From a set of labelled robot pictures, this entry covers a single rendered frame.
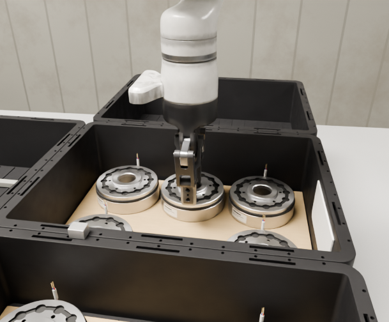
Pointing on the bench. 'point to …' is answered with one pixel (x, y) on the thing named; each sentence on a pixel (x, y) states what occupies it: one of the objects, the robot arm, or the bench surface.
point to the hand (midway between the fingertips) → (191, 184)
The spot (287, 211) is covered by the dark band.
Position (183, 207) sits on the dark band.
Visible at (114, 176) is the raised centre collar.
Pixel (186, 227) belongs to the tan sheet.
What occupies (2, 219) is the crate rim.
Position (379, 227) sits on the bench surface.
